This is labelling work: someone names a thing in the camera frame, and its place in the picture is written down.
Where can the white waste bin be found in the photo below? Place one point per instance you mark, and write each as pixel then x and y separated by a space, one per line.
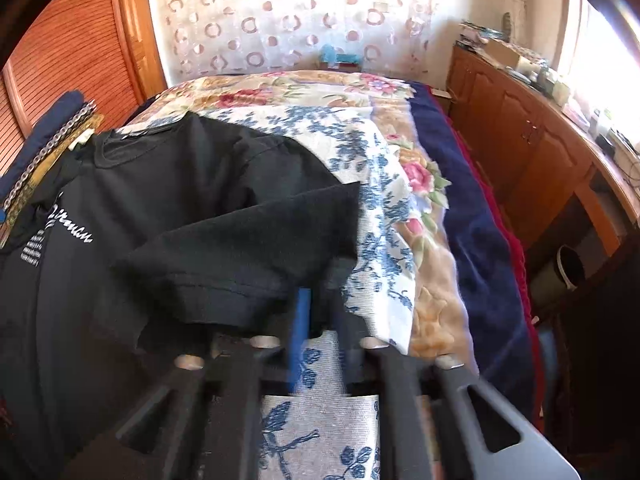
pixel 565 265

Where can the beige floral blanket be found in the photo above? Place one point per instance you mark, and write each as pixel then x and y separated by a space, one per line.
pixel 280 90

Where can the navy folded cloth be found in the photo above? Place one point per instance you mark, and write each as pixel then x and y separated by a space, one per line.
pixel 50 120

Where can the cardboard box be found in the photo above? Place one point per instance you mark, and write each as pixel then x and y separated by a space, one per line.
pixel 500 50

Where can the black t-shirt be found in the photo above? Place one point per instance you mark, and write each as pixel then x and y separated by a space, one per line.
pixel 200 185

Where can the bright window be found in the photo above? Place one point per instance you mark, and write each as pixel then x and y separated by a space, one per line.
pixel 610 60

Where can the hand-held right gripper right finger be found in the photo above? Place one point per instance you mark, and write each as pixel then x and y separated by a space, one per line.
pixel 346 327

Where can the white curtain with circles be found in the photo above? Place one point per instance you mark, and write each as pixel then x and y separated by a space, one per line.
pixel 300 10

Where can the navy blue blanket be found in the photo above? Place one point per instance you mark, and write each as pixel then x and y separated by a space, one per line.
pixel 475 210

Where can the blue plastic object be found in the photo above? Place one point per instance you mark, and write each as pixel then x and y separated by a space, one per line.
pixel 340 57

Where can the wooden cabinet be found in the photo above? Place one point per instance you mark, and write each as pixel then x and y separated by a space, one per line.
pixel 515 110

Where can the white blue floral sheet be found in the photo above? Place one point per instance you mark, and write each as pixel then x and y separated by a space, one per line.
pixel 360 160

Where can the clutter on cabinet top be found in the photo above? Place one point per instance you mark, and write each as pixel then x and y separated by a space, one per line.
pixel 550 80

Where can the red blanket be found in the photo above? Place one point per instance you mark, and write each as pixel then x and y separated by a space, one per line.
pixel 521 260

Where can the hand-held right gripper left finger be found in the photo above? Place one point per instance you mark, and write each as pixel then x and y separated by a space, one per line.
pixel 300 330

